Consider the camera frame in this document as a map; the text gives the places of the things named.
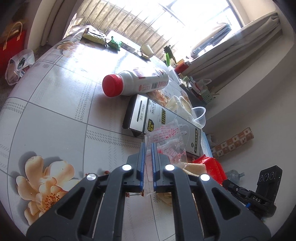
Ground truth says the floral table cloth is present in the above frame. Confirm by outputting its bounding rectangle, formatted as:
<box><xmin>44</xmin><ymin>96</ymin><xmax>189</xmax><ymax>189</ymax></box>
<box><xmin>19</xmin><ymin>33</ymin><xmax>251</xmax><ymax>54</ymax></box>
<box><xmin>1</xmin><ymin>30</ymin><xmax>166</xmax><ymax>240</ymax></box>

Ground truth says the yellow-green snack packet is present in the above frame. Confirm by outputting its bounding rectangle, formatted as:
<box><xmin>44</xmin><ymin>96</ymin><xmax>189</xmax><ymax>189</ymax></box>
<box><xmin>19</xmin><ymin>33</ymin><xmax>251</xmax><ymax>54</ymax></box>
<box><xmin>82</xmin><ymin>27</ymin><xmax>107</xmax><ymax>46</ymax></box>

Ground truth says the clear plastic cup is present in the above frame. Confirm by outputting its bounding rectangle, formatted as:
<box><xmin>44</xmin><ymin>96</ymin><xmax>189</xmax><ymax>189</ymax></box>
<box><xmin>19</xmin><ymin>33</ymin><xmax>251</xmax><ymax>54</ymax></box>
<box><xmin>192</xmin><ymin>106</ymin><xmax>206</xmax><ymax>129</ymax></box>

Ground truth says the patterned paper roll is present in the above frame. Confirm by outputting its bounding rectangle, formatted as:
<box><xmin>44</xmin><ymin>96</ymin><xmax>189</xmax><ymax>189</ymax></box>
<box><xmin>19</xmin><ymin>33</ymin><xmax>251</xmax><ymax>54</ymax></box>
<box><xmin>211</xmin><ymin>127</ymin><xmax>254</xmax><ymax>159</ymax></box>

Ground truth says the white paper cup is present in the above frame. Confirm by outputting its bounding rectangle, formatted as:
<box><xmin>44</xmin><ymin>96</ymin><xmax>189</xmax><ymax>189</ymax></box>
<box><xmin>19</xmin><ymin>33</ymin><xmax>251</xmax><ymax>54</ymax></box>
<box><xmin>140</xmin><ymin>44</ymin><xmax>154</xmax><ymax>58</ymax></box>

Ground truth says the white glove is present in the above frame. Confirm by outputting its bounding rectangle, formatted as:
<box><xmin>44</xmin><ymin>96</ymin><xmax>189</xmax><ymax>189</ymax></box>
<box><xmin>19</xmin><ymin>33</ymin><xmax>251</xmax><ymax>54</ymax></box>
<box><xmin>166</xmin><ymin>95</ymin><xmax>193</xmax><ymax>121</ymax></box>

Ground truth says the white plastic bag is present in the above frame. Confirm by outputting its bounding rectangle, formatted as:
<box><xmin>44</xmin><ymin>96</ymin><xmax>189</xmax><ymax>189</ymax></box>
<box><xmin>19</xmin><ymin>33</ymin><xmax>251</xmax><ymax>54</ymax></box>
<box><xmin>4</xmin><ymin>49</ymin><xmax>35</xmax><ymax>85</ymax></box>

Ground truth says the green snack wrapper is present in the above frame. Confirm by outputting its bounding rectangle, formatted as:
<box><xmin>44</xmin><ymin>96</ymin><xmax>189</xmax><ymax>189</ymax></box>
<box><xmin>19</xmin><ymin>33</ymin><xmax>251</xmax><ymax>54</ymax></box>
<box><xmin>107</xmin><ymin>36</ymin><xmax>122</xmax><ymax>51</ymax></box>

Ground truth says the beige curtain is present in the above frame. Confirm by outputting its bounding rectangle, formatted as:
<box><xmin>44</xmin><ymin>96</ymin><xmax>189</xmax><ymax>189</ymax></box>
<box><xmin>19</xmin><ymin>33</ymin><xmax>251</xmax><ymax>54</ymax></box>
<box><xmin>182</xmin><ymin>11</ymin><xmax>282</xmax><ymax>92</ymax></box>

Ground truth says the silver data cable box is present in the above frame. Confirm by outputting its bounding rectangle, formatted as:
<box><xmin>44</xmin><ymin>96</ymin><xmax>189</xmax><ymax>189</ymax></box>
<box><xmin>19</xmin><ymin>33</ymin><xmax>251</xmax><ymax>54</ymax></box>
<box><xmin>122</xmin><ymin>94</ymin><xmax>201</xmax><ymax>157</ymax></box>

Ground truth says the large clear water bottle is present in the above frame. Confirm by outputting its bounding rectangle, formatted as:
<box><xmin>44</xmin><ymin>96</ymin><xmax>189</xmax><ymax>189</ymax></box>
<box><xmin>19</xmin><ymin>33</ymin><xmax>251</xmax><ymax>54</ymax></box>
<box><xmin>225</xmin><ymin>170</ymin><xmax>245</xmax><ymax>185</ymax></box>

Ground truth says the white bottle red cap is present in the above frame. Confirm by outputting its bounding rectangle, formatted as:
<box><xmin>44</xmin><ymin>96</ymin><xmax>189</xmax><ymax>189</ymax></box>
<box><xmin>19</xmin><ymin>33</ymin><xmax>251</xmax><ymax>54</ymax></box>
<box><xmin>102</xmin><ymin>68</ymin><xmax>169</xmax><ymax>97</ymax></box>

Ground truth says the green mesh basket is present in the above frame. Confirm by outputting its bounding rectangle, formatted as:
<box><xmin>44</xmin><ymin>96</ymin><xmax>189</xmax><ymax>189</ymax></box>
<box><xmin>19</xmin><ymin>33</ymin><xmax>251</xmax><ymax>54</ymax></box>
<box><xmin>200</xmin><ymin>89</ymin><xmax>214</xmax><ymax>104</ymax></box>

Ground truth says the red canister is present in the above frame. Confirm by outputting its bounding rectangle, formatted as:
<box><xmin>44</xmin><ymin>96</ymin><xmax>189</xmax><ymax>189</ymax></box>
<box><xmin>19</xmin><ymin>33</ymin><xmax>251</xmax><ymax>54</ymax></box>
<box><xmin>175</xmin><ymin>61</ymin><xmax>191</xmax><ymax>74</ymax></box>

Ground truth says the clear red-printed plastic wrapper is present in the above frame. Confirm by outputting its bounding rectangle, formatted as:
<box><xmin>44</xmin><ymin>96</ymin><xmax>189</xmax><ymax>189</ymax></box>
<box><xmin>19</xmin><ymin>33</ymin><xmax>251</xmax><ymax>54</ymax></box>
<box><xmin>144</xmin><ymin>119</ymin><xmax>188</xmax><ymax>195</ymax></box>

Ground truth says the red gift bag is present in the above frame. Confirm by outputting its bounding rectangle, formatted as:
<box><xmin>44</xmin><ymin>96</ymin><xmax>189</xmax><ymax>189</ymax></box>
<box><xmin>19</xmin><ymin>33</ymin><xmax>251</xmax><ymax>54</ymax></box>
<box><xmin>1</xmin><ymin>21</ymin><xmax>26</xmax><ymax>77</ymax></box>

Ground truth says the red plastic box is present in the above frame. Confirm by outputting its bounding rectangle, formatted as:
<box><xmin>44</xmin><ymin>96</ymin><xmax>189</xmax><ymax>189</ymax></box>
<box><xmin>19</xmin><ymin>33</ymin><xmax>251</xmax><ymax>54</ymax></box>
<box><xmin>193</xmin><ymin>155</ymin><xmax>227</xmax><ymax>186</ymax></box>

